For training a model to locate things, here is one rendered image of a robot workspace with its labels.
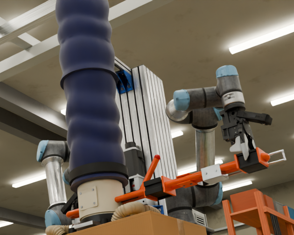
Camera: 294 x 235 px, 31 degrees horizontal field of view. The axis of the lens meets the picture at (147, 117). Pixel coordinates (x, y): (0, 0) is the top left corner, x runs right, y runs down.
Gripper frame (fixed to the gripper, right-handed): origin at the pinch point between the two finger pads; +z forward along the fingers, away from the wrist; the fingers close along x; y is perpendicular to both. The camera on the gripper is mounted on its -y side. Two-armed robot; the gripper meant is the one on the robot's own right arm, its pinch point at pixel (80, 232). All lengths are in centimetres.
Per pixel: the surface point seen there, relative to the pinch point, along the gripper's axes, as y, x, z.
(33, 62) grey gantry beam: -136, 135, -203
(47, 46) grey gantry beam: -113, 129, -207
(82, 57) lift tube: 35, -36, -58
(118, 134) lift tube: 41, -26, -26
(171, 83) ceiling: -186, 539, -360
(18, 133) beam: -449, 454, -333
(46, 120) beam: -385, 452, -333
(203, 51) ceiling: -100, 487, -359
